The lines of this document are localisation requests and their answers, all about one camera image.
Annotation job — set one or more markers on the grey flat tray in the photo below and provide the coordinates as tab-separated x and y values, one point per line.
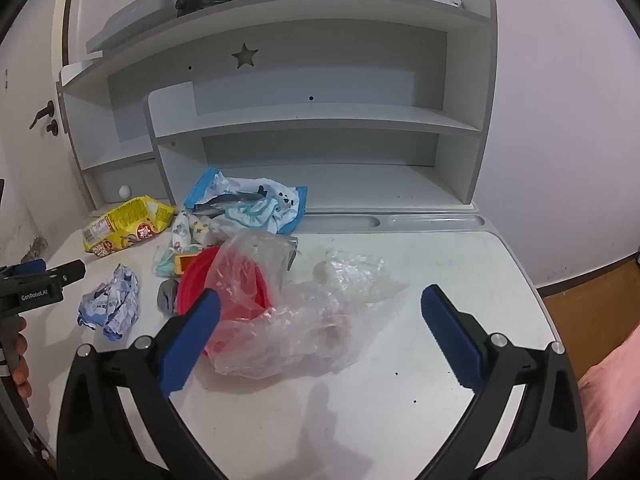
132	22

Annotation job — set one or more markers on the clear plastic bag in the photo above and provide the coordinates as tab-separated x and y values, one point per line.
300	332

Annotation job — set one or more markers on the white desk shelf unit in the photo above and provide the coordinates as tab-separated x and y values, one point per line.
350	85

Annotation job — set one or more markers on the person's pink clothed leg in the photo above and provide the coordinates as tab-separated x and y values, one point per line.
612	400

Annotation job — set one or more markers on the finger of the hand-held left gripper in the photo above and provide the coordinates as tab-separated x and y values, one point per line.
27	267
67	271

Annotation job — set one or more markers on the yellow snack packet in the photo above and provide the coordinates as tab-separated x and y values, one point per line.
125	220

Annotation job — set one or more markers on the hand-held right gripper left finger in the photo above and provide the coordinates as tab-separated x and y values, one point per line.
192	340

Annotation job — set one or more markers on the clothes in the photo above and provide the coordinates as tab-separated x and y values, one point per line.
112	300

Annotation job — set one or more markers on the red plastic bowl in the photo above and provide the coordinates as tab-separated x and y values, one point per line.
195	282

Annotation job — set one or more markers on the white door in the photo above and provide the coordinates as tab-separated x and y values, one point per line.
30	35

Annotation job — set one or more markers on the person's left hand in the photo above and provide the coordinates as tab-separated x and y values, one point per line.
21	365

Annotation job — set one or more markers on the small orange box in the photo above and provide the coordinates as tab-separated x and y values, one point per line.
185	263

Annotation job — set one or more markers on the grey sock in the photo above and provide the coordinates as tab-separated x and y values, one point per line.
167	297

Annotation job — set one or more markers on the crumpled clear plastic wrap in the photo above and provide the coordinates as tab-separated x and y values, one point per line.
360	275

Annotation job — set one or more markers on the blue white wipes packet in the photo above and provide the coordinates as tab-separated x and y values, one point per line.
262	205

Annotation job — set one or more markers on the white drawer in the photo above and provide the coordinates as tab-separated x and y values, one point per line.
137	182

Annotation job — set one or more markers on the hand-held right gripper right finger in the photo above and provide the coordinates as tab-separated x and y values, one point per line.
452	340

